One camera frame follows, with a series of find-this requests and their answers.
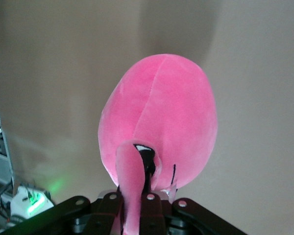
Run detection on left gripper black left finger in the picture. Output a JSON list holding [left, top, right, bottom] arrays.
[[4, 191, 125, 235]]

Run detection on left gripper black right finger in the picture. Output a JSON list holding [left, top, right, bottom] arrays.
[[138, 192, 248, 235]]

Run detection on pink round plush toy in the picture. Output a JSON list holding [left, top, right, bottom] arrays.
[[98, 53, 219, 235]]

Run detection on tangled black cables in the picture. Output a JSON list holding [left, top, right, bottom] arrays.
[[0, 182, 18, 235]]

